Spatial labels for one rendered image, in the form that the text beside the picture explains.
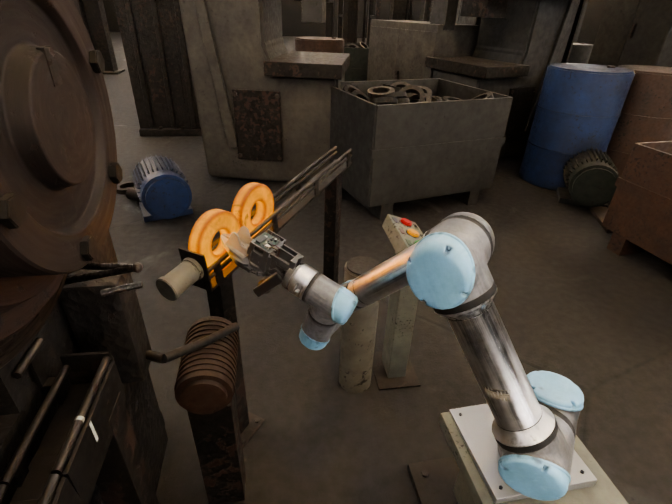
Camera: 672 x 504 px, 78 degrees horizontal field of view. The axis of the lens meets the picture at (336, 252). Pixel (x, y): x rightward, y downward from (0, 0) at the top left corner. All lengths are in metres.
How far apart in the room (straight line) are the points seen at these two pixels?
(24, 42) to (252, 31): 2.68
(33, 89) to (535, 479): 0.89
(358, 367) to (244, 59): 2.27
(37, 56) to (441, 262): 0.56
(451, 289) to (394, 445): 0.87
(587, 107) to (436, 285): 3.00
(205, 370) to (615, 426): 1.40
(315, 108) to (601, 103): 2.03
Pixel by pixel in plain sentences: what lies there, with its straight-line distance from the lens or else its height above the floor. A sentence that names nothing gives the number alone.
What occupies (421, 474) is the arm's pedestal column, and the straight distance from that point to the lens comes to 1.42.
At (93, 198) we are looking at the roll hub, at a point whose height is 1.02.
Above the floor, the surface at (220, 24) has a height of 1.08.
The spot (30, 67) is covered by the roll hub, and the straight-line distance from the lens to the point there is 0.43.
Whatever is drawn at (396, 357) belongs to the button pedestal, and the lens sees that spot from 1.57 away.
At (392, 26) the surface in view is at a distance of 4.74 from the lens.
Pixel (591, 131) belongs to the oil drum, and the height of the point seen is 0.48.
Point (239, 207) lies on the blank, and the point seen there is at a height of 0.76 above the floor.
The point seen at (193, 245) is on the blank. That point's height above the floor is 0.73.
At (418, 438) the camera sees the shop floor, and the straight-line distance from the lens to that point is 1.51.
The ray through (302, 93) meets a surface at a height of 0.68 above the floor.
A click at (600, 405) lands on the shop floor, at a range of 1.86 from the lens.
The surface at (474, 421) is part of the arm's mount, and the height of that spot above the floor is 0.31.
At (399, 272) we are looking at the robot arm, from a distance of 0.92.
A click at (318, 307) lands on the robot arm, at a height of 0.64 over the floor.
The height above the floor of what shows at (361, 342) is 0.25.
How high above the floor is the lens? 1.21
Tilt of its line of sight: 31 degrees down
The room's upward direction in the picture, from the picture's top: 2 degrees clockwise
